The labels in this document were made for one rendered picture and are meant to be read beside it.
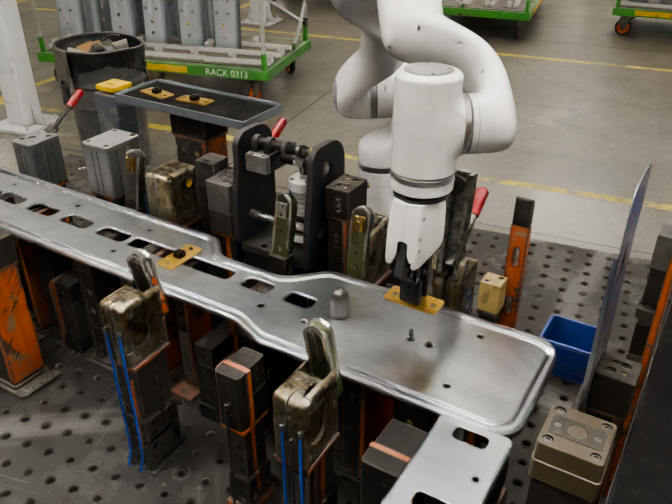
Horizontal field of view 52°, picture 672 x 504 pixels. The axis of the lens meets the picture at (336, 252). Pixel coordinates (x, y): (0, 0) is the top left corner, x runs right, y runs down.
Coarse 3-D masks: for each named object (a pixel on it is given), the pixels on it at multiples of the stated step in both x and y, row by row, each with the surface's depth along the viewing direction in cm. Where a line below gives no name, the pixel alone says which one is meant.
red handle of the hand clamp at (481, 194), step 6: (480, 192) 116; (486, 192) 116; (474, 198) 116; (480, 198) 115; (486, 198) 116; (474, 204) 115; (480, 204) 115; (474, 210) 114; (480, 210) 115; (474, 216) 114; (474, 222) 115; (468, 234) 114; (450, 252) 112; (456, 252) 112; (450, 258) 112; (450, 264) 111
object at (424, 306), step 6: (396, 288) 103; (390, 294) 102; (390, 300) 101; (396, 300) 101; (426, 300) 101; (432, 300) 101; (438, 300) 101; (408, 306) 100; (414, 306) 99; (420, 306) 99; (426, 306) 99; (438, 306) 99; (426, 312) 98; (432, 312) 98
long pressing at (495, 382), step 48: (48, 192) 149; (48, 240) 132; (96, 240) 131; (144, 240) 132; (192, 240) 131; (192, 288) 117; (240, 288) 117; (288, 288) 117; (384, 288) 116; (288, 336) 105; (336, 336) 105; (384, 336) 105; (432, 336) 105; (528, 336) 105; (384, 384) 96; (432, 384) 96; (480, 384) 96; (528, 384) 96
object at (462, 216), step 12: (456, 168) 107; (456, 180) 103; (468, 180) 105; (456, 192) 104; (468, 192) 106; (456, 204) 108; (468, 204) 106; (456, 216) 109; (468, 216) 108; (456, 228) 110; (468, 228) 109; (444, 240) 110; (456, 240) 110; (444, 252) 111; (444, 264) 113; (456, 264) 110; (456, 276) 111
